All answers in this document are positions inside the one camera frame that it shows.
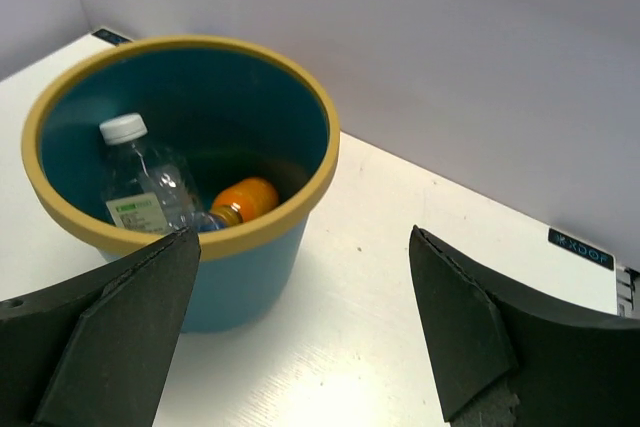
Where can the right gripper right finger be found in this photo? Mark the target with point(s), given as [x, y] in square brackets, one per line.
[505, 354]

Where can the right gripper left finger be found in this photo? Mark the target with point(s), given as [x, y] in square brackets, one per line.
[95, 350]

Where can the orange plastic bottle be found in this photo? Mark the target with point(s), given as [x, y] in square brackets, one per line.
[245, 201]

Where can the blue label water bottle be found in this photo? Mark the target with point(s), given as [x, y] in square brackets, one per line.
[205, 222]

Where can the teal bin with yellow rim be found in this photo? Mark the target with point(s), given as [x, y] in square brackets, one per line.
[234, 110]

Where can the right blue table sticker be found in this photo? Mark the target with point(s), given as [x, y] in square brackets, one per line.
[581, 249]

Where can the blue table sticker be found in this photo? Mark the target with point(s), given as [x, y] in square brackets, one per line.
[110, 37]
[581, 249]

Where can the left blue table sticker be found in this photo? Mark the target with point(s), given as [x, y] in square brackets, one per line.
[110, 37]

